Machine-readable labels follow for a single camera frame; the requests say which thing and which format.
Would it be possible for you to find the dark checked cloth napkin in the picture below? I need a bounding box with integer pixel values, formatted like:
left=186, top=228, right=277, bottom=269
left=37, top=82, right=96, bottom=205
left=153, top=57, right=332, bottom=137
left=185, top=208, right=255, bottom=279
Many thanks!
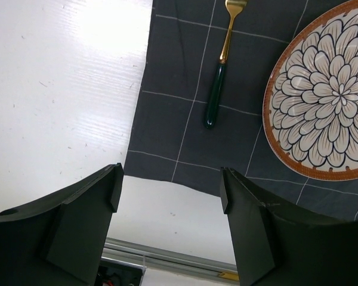
left=125, top=1, right=358, bottom=220

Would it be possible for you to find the patterned round plate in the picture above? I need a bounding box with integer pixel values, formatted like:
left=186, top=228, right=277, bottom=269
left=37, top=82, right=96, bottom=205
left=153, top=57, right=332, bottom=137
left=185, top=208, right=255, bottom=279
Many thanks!
left=263, top=1, right=358, bottom=181

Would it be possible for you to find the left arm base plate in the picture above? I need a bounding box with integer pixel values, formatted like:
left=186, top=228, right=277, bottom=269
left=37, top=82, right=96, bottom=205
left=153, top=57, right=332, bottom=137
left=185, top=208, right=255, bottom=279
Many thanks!
left=94, top=260, right=144, bottom=286

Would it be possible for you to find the aluminium front rail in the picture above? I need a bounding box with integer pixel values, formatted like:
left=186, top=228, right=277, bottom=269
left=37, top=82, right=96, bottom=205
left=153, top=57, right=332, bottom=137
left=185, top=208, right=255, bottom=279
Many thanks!
left=101, top=238, right=239, bottom=285

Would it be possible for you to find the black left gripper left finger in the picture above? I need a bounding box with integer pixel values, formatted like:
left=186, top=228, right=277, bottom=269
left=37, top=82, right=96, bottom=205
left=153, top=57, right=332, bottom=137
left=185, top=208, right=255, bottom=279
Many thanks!
left=0, top=164, right=124, bottom=285

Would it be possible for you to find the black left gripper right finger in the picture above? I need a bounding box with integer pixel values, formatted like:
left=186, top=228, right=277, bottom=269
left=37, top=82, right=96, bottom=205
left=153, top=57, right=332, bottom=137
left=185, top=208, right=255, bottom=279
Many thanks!
left=220, top=167, right=358, bottom=285

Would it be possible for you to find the gold fork green handle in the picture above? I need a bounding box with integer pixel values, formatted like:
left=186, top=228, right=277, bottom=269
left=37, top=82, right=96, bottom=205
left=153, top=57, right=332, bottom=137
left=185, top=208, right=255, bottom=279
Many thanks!
left=203, top=0, right=248, bottom=129

